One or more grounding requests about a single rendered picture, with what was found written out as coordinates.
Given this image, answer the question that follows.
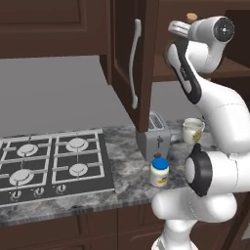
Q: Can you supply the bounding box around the dark brown lower cabinet door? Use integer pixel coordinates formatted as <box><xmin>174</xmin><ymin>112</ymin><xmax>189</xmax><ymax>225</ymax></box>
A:
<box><xmin>116</xmin><ymin>202</ymin><xmax>168</xmax><ymax>250</ymax></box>

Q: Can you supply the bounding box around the grey curved cabinet door handle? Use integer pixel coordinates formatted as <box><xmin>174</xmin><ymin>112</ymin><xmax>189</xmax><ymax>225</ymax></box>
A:
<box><xmin>128</xmin><ymin>18</ymin><xmax>143</xmax><ymax>110</ymax></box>

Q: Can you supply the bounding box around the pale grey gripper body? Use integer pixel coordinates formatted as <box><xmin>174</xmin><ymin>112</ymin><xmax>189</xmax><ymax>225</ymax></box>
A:
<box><xmin>167</xmin><ymin>20</ymin><xmax>193</xmax><ymax>39</ymax></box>

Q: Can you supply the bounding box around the dark brown open cabinet door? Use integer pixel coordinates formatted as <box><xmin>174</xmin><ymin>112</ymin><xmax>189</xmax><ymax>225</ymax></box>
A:
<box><xmin>111</xmin><ymin>0</ymin><xmax>160</xmax><ymax>133</ymax></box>

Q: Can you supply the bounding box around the white jar with blue lid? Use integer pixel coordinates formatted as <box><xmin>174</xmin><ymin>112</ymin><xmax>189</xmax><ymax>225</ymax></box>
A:
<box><xmin>148</xmin><ymin>157</ymin><xmax>171</xmax><ymax>188</ymax></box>

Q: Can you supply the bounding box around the cream floral mug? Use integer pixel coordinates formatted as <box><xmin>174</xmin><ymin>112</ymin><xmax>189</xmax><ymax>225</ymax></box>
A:
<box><xmin>181</xmin><ymin>117</ymin><xmax>206</xmax><ymax>146</ymax></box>

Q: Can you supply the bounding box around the tan cork-topped item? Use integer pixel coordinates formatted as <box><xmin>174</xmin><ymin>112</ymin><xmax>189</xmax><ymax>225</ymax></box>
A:
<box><xmin>186</xmin><ymin>12</ymin><xmax>199</xmax><ymax>24</ymax></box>

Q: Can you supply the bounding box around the black gas hob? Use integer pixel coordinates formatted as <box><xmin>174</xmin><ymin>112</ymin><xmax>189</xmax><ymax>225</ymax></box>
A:
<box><xmin>0</xmin><ymin>128</ymin><xmax>116</xmax><ymax>207</ymax></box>

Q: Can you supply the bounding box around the grey hob knob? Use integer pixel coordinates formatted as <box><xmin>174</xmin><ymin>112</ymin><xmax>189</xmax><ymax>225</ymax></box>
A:
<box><xmin>33</xmin><ymin>187</ymin><xmax>45</xmax><ymax>198</ymax></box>
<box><xmin>55</xmin><ymin>184</ymin><xmax>67</xmax><ymax>195</ymax></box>
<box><xmin>10</xmin><ymin>189</ymin><xmax>22</xmax><ymax>202</ymax></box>

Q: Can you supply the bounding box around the dark brown drawer front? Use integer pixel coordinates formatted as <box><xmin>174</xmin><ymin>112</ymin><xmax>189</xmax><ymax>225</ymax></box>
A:
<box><xmin>0</xmin><ymin>209</ymin><xmax>119</xmax><ymax>250</ymax></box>

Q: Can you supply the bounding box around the dark brown closed cabinet door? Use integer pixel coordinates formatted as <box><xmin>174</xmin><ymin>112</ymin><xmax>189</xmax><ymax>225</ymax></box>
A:
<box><xmin>0</xmin><ymin>0</ymin><xmax>113</xmax><ymax>61</ymax></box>

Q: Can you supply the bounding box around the grey toaster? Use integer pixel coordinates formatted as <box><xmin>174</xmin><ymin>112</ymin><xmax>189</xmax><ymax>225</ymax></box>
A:
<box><xmin>135</xmin><ymin>111</ymin><xmax>172</xmax><ymax>162</ymax></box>

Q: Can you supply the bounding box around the dark brown cabinet with shelf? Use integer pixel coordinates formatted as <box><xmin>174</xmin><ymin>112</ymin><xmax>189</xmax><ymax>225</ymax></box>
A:
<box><xmin>151</xmin><ymin>0</ymin><xmax>250</xmax><ymax>83</ymax></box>

